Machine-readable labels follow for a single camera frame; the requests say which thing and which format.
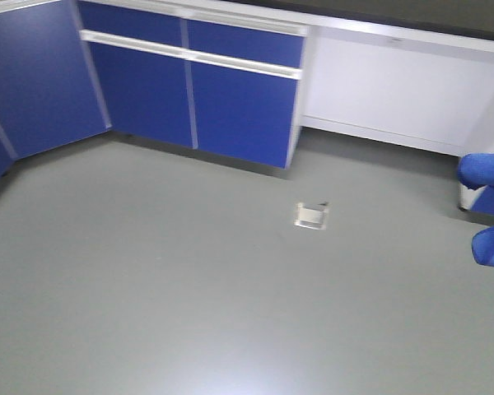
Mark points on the blue cloth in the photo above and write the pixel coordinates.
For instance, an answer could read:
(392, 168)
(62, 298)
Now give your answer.
(476, 171)

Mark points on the metal floor outlet plate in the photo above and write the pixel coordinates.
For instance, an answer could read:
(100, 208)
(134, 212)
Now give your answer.
(312, 216)

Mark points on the blue left cabinet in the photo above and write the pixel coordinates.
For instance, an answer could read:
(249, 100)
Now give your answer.
(223, 83)

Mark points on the white under-counter panel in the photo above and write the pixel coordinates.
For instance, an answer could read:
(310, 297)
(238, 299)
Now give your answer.
(428, 91)

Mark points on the blue corner cabinet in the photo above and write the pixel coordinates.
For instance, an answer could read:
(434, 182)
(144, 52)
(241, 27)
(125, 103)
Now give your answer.
(49, 96)

